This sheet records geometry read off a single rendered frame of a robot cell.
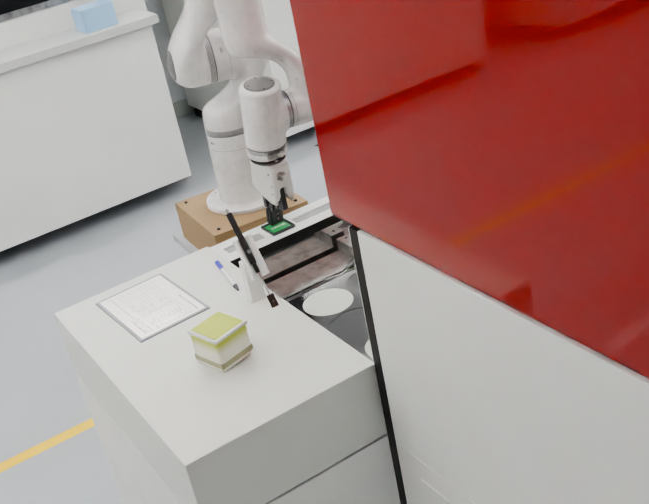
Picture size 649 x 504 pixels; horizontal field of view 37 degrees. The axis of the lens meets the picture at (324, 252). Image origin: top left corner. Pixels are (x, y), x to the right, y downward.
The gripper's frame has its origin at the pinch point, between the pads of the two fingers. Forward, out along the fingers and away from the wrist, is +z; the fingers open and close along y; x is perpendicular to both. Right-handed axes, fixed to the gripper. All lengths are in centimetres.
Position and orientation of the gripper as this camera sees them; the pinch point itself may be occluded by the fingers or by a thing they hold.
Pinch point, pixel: (274, 214)
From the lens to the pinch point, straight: 206.9
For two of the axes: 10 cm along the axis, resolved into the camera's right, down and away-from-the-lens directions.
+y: -5.6, -4.9, 6.7
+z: 0.6, 7.8, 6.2
